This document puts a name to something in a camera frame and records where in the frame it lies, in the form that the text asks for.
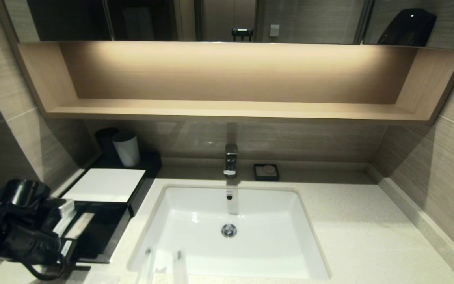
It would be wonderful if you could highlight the black amenity drawer box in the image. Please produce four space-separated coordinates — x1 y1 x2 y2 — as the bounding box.
60 152 162 217

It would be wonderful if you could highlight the black cup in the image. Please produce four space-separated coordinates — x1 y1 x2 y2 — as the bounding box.
95 127 120 161

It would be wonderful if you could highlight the white cup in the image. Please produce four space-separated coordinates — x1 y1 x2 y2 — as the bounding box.
112 132 140 167

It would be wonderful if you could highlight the chrome faucet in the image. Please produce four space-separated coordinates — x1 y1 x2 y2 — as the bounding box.
223 144 239 178

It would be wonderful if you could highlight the black soap dish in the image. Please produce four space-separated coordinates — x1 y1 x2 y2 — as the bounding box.
253 164 280 181

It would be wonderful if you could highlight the white sink basin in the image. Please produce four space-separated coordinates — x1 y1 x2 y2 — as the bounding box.
127 185 331 280

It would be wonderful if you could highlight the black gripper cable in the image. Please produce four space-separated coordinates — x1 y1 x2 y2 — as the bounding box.
24 256 76 282

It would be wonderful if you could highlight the light wooden wall shelf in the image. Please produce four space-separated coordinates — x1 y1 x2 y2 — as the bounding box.
16 41 454 126

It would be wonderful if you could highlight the wall mirror cabinet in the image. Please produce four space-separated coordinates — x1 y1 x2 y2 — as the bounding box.
2 0 454 50

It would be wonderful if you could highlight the black wall hair dryer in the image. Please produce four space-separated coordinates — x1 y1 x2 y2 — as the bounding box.
377 9 437 46

